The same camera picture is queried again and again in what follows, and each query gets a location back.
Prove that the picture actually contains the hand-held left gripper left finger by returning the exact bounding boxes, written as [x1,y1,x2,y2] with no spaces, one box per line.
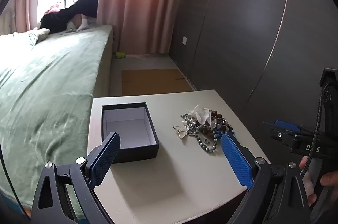
[31,131,122,224]

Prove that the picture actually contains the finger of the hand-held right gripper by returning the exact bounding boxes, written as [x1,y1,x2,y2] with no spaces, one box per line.
[269,128,292,147]
[263,120,301,133]

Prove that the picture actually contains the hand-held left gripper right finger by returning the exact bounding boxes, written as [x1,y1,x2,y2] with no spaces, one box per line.
[221,131,311,224]

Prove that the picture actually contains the grey pearl necklace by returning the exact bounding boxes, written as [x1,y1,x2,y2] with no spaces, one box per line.
[195,131,219,153]

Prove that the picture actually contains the bright blue bead bracelet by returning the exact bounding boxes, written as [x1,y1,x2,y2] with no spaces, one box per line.
[213,128,236,138]

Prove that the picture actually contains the black jewelry box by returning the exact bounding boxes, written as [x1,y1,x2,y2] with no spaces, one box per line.
[102,102,160,164]

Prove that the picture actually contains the brown bead bracelet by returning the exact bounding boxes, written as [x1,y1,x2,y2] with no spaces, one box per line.
[199,109,229,135]

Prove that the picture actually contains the silver crystal earrings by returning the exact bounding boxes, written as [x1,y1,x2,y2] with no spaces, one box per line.
[173,124,194,138]

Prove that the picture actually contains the silver chain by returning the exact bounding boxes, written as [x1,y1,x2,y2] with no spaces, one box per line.
[181,113,198,129]

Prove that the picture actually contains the person's right hand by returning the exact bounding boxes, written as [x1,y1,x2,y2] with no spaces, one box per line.
[299,156,338,208]

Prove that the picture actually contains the flat brown cardboard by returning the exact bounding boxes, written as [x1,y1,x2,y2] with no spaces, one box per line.
[121,69,193,96]

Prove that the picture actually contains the bed with green sheet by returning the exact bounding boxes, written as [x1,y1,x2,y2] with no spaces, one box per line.
[0,25,114,216]

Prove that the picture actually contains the crumpled green blanket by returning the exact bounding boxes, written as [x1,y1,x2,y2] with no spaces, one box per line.
[12,28,50,49]

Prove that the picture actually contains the black clothing on bed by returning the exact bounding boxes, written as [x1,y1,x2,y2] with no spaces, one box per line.
[40,0,99,31]

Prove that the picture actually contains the pink cloth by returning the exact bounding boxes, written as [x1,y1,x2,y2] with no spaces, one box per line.
[44,4,62,14]

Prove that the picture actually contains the wide pink curtain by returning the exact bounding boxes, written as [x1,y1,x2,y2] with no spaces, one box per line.
[96,0,191,55]

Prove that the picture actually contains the narrow pink curtain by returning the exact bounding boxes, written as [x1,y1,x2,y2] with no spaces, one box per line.
[12,0,44,34]

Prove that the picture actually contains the black braided cable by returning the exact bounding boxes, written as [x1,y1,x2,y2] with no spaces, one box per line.
[301,83,334,182]

